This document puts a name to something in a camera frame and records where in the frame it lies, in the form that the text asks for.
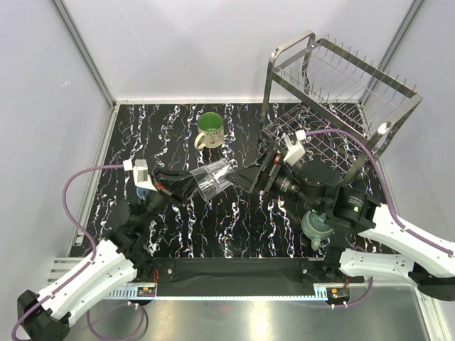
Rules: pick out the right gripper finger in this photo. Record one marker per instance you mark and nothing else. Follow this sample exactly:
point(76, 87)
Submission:
point(246, 180)
point(262, 161)

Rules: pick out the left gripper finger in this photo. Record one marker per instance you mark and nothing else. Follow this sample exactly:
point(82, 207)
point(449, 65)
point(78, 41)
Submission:
point(183, 194)
point(169, 178)

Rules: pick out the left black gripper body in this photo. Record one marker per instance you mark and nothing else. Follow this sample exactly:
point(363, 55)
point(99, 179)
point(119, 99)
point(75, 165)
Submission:
point(161, 185)

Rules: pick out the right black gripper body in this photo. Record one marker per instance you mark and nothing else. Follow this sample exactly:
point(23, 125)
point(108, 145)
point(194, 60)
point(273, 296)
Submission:
point(272, 169)

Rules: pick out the light blue plastic cup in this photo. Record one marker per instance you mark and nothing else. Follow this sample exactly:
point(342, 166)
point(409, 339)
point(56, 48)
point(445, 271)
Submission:
point(141, 193)

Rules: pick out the clear faceted glass tumbler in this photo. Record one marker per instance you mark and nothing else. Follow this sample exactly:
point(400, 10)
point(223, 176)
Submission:
point(212, 179)

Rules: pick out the white floral mug green inside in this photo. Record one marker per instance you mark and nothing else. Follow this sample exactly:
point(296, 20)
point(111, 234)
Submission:
point(210, 131)

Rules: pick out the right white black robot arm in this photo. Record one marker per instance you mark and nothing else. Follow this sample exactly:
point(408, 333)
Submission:
point(366, 239)

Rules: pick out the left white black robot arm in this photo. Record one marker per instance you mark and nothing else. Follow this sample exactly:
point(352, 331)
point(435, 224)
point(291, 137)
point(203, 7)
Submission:
point(118, 258)

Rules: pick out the steel two-tier dish rack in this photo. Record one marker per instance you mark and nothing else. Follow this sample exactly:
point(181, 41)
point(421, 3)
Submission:
point(353, 107)

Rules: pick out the black marble pattern mat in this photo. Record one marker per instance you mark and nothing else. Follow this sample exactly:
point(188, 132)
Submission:
point(233, 223)

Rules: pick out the teal ceramic mug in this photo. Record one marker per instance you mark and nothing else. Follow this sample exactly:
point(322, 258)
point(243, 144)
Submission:
point(315, 228)

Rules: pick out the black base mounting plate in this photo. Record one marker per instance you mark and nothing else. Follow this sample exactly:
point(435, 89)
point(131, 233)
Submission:
point(240, 277)

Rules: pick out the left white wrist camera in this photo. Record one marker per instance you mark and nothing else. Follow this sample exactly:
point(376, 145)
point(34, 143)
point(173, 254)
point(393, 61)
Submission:
point(141, 176)

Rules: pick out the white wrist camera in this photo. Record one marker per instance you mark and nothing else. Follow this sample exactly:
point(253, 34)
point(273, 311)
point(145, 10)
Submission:
point(294, 144)
point(141, 176)

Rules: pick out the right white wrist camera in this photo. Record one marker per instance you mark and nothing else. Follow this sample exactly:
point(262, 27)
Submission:
point(294, 144)

